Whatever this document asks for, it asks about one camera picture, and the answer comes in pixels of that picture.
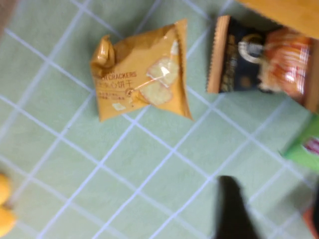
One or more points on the small yellow cracker packet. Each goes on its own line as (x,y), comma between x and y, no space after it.
(139,74)

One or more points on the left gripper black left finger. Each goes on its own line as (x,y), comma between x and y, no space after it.
(234,214)

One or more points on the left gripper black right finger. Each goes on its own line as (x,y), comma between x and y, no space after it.
(316,196)

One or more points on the green checkered tablecloth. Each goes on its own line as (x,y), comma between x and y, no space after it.
(149,161)

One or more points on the green chips bag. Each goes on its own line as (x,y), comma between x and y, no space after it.
(304,154)

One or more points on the black and orange cake packet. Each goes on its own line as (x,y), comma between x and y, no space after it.
(239,67)

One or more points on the yellow rubber duck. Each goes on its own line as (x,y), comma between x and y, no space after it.
(5,219)

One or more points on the large yellow crisps bag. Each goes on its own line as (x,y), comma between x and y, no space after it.
(286,15)

